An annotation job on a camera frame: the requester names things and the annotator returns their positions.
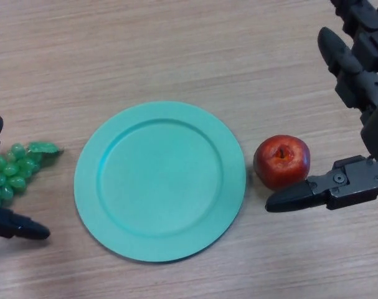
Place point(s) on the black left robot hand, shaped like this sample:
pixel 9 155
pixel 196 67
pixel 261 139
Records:
pixel 11 225

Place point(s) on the green grapes bunch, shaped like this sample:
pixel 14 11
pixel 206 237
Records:
pixel 11 169

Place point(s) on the red apple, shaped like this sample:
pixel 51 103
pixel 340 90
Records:
pixel 280 165

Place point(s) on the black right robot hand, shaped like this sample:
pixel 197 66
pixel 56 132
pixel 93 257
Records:
pixel 357 183

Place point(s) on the teal round plate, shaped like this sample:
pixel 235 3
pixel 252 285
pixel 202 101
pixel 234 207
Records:
pixel 160 183

